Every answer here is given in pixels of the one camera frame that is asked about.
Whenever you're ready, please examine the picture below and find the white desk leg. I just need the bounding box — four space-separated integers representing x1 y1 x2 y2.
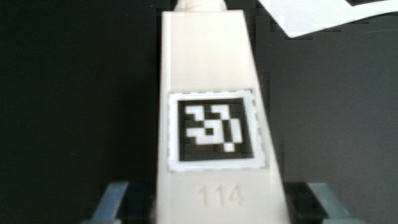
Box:
155 0 292 224

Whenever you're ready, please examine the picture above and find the fiducial marker sheet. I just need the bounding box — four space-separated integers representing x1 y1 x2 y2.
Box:
258 0 398 38

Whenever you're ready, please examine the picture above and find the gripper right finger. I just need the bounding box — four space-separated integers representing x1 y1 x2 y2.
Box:
287 181 352 224

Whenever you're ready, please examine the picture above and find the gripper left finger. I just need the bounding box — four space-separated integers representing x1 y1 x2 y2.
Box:
88 181 157 224

